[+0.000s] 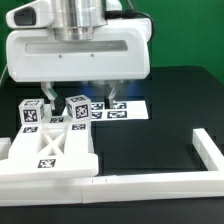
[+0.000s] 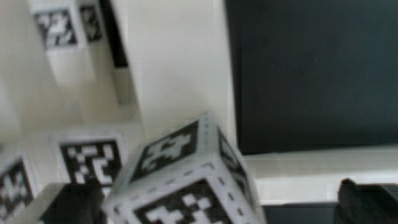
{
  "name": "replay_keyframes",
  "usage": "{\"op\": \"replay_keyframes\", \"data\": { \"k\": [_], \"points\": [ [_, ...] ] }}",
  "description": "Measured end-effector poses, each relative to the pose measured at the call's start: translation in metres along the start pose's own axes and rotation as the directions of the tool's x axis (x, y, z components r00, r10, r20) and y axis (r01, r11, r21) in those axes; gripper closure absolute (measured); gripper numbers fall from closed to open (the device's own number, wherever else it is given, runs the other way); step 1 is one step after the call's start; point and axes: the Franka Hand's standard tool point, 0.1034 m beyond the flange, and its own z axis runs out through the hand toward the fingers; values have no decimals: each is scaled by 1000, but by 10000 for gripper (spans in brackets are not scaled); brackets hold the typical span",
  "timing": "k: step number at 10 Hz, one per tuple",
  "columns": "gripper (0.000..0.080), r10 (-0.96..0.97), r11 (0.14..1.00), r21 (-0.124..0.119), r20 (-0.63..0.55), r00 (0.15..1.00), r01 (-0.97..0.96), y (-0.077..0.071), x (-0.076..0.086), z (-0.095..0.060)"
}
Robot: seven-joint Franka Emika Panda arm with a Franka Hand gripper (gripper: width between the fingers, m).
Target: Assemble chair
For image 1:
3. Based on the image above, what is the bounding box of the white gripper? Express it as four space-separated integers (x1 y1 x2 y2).
6 1 152 112

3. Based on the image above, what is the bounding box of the white tagged cube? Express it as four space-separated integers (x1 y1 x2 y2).
19 99 45 125
66 95 91 121

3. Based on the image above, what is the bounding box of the white chair back frame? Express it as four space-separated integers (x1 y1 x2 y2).
0 116 99 183

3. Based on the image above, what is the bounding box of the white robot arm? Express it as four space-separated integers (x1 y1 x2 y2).
6 0 154 108

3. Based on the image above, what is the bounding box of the white block at left edge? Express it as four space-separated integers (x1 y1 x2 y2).
0 138 11 158

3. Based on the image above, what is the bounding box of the white L-shaped fence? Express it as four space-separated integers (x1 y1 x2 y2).
0 128 224 207

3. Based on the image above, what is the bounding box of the white marker base plate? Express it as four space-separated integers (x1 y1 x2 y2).
91 101 149 121

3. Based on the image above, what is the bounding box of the white cable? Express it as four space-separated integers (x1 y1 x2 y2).
0 64 8 84

